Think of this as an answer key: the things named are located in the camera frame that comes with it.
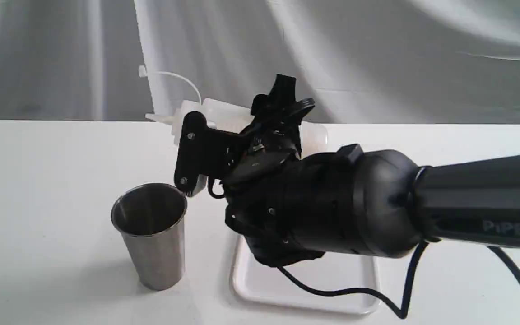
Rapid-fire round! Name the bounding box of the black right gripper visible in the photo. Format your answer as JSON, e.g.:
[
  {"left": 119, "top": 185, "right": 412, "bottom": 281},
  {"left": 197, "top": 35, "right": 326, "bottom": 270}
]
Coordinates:
[{"left": 221, "top": 74, "right": 328, "bottom": 268}]

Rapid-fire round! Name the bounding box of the translucent squeeze bottle amber liquid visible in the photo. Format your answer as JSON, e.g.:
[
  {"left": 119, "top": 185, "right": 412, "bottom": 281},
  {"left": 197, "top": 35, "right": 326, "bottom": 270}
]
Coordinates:
[{"left": 139, "top": 65, "right": 328, "bottom": 156}]

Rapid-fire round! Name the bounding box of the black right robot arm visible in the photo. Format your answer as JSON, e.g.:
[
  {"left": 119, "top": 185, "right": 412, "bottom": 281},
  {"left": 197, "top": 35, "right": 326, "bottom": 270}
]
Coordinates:
[{"left": 221, "top": 74, "right": 520, "bottom": 268}]

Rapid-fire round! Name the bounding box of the stainless steel cup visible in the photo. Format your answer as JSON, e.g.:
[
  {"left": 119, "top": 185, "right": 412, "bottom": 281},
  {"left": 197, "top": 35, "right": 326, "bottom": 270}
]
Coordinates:
[{"left": 110, "top": 183, "right": 187, "bottom": 291}]

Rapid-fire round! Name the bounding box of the grey fabric backdrop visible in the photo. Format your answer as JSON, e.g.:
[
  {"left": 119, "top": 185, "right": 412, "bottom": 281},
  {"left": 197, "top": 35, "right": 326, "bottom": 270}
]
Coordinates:
[{"left": 0, "top": 0, "right": 520, "bottom": 124}]

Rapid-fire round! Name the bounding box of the white rectangular plastic tray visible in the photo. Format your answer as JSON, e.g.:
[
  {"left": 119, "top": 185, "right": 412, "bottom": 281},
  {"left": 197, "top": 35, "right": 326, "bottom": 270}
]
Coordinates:
[{"left": 231, "top": 236, "right": 381, "bottom": 316}]

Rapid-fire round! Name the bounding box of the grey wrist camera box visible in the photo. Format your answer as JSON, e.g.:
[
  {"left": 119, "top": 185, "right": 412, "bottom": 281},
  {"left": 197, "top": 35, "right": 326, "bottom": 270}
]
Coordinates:
[{"left": 175, "top": 111, "right": 244, "bottom": 197}]

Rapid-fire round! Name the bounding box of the black camera cable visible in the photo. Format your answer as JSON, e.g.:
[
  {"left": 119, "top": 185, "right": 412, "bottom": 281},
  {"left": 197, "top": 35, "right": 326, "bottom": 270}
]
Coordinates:
[{"left": 208, "top": 178, "right": 520, "bottom": 325}]

